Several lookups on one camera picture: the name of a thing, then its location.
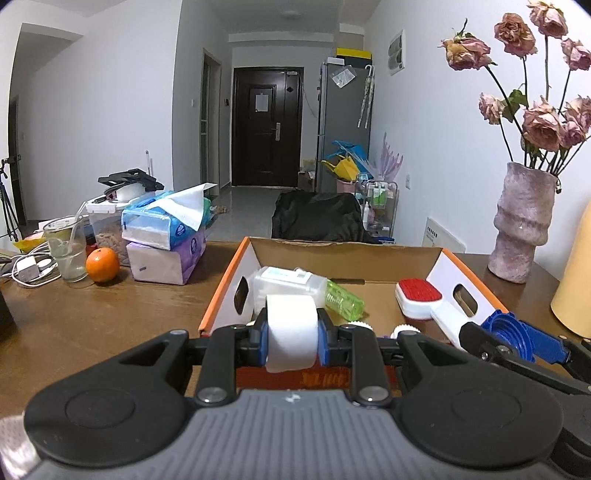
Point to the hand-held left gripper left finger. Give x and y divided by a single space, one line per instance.
263 337

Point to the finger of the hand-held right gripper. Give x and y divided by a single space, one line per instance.
489 353
549 346

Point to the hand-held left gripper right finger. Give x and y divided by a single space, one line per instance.
323 341

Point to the blue bottle cap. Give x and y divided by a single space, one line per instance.
501 330

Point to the white tape roll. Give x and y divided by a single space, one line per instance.
291 332

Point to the white bottle cap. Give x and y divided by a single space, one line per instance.
360 325
404 329

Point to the green spray bottle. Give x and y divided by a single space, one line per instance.
344 302

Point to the clear cotton swab box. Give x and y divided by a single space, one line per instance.
286 281

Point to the red cardboard box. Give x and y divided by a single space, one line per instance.
351 263

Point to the white red lint brush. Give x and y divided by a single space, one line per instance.
415 295

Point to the yellow thermos jug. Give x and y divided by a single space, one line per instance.
577 295

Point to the purple white tissue pack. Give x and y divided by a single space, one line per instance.
161 263

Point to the pink ceramic vase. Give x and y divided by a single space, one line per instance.
521 221

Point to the blue tissue pack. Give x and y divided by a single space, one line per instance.
152 226

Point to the pink bucket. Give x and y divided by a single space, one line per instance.
344 185

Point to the metal trolley with bottles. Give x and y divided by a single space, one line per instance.
378 194

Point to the brown carton on floor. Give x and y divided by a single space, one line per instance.
305 180

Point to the yellow bag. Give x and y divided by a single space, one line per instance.
345 168

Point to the orange fruit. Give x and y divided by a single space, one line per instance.
102 265

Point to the dark entrance door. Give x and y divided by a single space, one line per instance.
263 152

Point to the clear food container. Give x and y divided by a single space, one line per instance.
106 230

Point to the purple feather decoration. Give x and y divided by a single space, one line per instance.
391 161

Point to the black plastic tool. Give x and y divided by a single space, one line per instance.
129 177

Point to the thin white rod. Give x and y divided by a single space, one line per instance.
147 161

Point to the clear glass cup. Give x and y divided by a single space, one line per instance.
67 258

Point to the glass interior door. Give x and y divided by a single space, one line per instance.
206 129

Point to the grey refrigerator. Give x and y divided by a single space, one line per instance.
337 124

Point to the clear drinking straw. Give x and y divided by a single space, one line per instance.
78 221

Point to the bunch of dried roses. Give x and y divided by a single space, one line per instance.
540 124

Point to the paper note on door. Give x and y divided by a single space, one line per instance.
262 102

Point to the white folded umbrella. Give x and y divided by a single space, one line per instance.
365 97

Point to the yellow packet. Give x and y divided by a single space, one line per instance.
30 241

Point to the paper sheet on refrigerator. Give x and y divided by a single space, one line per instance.
344 77

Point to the black tripod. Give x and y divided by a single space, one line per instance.
8 207

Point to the yellow box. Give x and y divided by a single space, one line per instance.
353 52

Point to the white wall outlet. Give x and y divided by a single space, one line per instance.
408 181

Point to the white wall panel box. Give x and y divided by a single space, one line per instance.
396 55

